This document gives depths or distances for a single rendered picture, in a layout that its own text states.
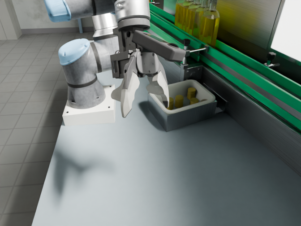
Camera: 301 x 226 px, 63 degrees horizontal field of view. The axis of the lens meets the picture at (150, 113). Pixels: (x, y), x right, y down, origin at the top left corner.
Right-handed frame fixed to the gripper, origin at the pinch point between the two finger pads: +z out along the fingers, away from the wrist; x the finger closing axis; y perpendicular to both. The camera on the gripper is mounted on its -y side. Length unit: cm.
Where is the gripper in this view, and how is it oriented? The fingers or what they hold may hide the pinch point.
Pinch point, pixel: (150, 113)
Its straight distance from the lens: 54.5
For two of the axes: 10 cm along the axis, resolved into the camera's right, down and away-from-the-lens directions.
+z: 1.1, 9.9, 1.1
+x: -6.4, 1.5, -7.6
